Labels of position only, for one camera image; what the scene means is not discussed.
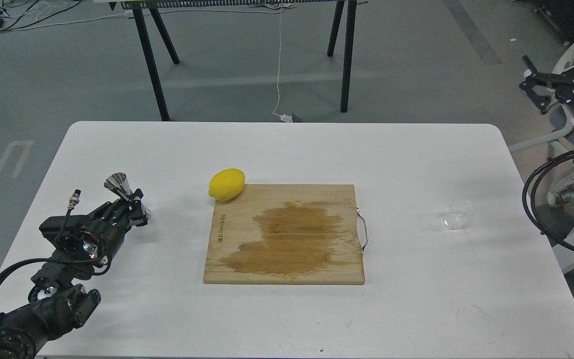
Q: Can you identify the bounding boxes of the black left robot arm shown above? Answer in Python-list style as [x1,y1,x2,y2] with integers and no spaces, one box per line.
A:
[0,187,149,359]

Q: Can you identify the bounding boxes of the wooden cutting board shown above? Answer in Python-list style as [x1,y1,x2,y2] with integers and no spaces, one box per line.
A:
[203,184,365,285]

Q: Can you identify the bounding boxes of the small clear glass cup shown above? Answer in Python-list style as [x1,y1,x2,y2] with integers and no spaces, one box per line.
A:
[441,199,474,230]

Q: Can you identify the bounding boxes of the steel jigger measuring cup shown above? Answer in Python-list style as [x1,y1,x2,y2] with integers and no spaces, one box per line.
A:
[103,172,150,215]

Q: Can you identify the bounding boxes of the black-legged background table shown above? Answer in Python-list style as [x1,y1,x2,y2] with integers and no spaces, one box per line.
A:
[95,0,369,122]

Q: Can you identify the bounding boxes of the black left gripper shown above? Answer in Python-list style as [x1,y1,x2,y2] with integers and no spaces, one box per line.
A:
[39,188,149,261]

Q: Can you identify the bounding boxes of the white hanging cable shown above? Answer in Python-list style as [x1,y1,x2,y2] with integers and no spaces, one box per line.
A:
[247,0,293,123]

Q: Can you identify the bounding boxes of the yellow lemon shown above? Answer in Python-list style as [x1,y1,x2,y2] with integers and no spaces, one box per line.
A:
[208,168,246,201]

